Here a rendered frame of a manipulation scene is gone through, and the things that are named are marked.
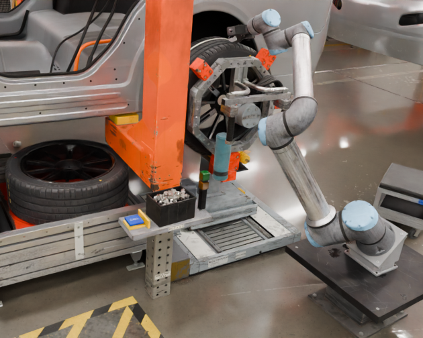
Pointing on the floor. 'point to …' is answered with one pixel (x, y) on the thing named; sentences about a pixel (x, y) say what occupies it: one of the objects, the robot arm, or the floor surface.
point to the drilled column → (158, 264)
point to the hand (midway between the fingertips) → (229, 38)
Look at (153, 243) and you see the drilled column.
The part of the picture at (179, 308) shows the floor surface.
